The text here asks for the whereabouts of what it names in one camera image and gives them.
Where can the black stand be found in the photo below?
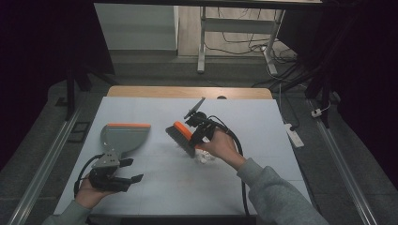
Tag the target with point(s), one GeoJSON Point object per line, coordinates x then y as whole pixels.
{"type": "Point", "coordinates": [70, 93]}
{"type": "Point", "coordinates": [325, 93]}

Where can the grey dustpan with orange edge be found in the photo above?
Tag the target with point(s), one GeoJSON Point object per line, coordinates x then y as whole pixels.
{"type": "Point", "coordinates": [125, 137]}

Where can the white plug adapter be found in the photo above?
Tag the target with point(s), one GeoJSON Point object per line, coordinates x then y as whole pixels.
{"type": "Point", "coordinates": [316, 113]}

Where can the black floor frame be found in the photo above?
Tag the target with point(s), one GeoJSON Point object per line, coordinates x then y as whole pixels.
{"type": "Point", "coordinates": [71, 137]}

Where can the wooden table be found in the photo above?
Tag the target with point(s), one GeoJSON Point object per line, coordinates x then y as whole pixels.
{"type": "Point", "coordinates": [156, 92]}

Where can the white paper scraps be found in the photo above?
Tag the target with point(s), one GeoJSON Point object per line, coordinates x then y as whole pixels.
{"type": "Point", "coordinates": [204, 157]}

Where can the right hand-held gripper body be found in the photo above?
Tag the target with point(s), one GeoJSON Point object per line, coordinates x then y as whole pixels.
{"type": "Point", "coordinates": [205, 123]}

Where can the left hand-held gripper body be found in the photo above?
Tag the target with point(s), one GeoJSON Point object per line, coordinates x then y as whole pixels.
{"type": "Point", "coordinates": [106, 162]}

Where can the aluminium floor rail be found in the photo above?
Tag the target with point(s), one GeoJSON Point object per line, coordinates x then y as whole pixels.
{"type": "Point", "coordinates": [344, 175]}
{"type": "Point", "coordinates": [47, 162]}

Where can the white power strip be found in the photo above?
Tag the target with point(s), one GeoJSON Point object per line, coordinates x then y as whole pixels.
{"type": "Point", "coordinates": [294, 137]}

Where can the orange brush with grey bristles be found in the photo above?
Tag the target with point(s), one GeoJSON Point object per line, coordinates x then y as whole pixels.
{"type": "Point", "coordinates": [181, 137]}

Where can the person's right hand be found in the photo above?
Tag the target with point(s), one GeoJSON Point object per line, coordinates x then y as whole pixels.
{"type": "Point", "coordinates": [223, 146]}

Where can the white panel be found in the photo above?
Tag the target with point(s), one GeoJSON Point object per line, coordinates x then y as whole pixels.
{"type": "Point", "coordinates": [137, 28]}

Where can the white desk frame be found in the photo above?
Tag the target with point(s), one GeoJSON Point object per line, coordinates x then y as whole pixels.
{"type": "Point", "coordinates": [237, 25]}

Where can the person's left hand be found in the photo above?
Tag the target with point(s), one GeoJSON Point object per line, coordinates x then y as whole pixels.
{"type": "Point", "coordinates": [89, 197]}

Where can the dark curtain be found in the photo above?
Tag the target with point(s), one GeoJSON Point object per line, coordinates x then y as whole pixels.
{"type": "Point", "coordinates": [37, 62]}
{"type": "Point", "coordinates": [369, 78]}

